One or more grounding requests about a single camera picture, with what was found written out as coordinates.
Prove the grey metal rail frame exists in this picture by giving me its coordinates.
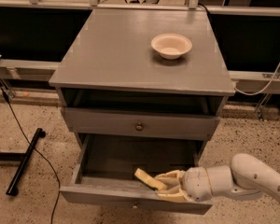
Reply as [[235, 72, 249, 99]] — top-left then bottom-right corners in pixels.
[[0, 0, 280, 95]]

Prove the black floor cable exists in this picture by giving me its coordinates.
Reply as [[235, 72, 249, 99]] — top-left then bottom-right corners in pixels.
[[0, 77, 62, 224]]

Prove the black metal stand leg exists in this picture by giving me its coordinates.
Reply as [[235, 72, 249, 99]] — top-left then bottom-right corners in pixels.
[[0, 128, 46, 196]]

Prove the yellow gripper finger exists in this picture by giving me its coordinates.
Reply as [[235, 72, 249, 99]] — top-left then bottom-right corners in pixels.
[[155, 170, 185, 186], [157, 186, 189, 203]]

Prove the white cable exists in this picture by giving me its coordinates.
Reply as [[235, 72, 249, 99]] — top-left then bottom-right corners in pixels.
[[232, 7, 280, 97]]

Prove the open lower grey drawer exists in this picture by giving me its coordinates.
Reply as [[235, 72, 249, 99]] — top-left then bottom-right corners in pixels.
[[60, 134, 212, 215]]

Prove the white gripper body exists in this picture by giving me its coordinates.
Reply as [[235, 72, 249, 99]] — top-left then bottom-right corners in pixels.
[[182, 167, 212, 202]]

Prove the yellow sponge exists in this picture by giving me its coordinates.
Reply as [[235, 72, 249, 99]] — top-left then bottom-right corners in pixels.
[[134, 168, 167, 190]]

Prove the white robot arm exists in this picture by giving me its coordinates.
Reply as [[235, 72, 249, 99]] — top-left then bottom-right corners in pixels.
[[155, 153, 280, 203]]

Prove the white paper bowl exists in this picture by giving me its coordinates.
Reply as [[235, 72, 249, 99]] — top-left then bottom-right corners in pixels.
[[151, 34, 192, 60]]

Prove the closed upper grey drawer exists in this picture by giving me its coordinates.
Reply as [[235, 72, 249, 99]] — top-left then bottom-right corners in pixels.
[[62, 107, 219, 141]]

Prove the grey wooden drawer cabinet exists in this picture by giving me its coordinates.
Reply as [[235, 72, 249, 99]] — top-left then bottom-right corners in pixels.
[[49, 7, 236, 161]]

